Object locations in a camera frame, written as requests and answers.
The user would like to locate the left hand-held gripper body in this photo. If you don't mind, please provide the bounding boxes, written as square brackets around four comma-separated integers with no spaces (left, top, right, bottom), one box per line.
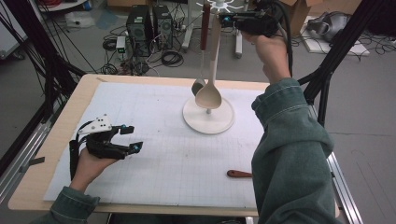
[76,114,132,161]

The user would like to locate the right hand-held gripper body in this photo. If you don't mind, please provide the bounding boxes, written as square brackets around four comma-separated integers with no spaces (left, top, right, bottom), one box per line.
[233,0,283,37]

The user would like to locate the light wooden spoon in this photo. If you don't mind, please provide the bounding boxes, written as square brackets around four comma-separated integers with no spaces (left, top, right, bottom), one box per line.
[194,17,223,110]

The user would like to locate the white utensil rack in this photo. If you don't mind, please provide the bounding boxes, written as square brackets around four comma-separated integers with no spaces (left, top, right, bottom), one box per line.
[182,0,244,135]

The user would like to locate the dark wooden spoon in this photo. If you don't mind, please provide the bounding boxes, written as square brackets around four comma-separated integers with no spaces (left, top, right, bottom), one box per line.
[226,169,254,179]

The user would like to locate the person's left hand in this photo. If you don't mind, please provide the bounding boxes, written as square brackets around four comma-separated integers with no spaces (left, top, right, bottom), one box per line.
[69,146,121,192]

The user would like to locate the white stand leg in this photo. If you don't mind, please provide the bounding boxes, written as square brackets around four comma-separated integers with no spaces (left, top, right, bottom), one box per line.
[181,0,196,53]
[234,31,247,60]

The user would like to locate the white grid mat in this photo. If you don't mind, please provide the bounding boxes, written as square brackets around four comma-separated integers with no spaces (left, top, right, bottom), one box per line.
[43,81,275,210]

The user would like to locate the large cardboard box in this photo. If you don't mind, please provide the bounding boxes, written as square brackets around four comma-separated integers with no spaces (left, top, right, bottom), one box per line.
[279,0,316,40]

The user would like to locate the black computer tower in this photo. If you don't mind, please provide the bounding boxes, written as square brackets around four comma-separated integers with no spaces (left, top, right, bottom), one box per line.
[125,4,153,59]
[151,4,174,50]

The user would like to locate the grey bag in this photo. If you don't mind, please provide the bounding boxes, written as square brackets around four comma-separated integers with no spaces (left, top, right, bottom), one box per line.
[306,11,351,43]

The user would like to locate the white power adapter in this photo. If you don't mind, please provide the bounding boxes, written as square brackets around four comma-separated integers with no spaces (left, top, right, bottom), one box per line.
[115,35,127,61]

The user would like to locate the flat cardboard box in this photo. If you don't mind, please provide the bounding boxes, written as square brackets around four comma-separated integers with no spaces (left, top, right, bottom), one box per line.
[106,0,151,8]

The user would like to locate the white foam board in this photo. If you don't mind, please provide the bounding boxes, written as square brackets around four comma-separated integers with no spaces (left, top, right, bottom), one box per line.
[300,17,372,58]

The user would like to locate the clear plastic bag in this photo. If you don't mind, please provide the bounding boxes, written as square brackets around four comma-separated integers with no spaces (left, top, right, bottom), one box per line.
[64,10,96,30]

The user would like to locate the white round table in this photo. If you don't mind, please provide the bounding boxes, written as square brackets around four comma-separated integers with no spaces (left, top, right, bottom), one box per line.
[36,0,89,13]

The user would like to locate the white cabinet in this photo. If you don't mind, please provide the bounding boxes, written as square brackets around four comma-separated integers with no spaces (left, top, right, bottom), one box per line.
[0,0,30,61]

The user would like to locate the right hand-held gripper cable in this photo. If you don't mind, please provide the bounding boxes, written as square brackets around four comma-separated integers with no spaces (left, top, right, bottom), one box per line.
[274,0,295,78]

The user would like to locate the hand-held gripper cable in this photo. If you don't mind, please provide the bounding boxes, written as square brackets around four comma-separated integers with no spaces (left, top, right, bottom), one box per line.
[68,120,94,182]
[274,0,295,78]

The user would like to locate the left hand-held gripper cable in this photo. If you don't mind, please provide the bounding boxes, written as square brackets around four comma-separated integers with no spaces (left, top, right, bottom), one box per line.
[68,120,94,182]

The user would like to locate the coiled black cable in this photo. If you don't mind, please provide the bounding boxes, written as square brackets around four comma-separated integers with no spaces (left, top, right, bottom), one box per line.
[161,49,185,68]

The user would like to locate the grey metal bracket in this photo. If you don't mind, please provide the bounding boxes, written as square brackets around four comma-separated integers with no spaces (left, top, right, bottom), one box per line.
[19,157,46,174]

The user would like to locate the aluminium rail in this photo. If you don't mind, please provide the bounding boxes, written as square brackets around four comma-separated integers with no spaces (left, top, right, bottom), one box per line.
[0,119,53,203]
[307,104,364,224]

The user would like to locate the black frame strut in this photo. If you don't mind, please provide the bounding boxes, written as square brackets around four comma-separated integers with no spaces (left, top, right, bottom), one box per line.
[297,0,386,135]
[3,0,86,123]

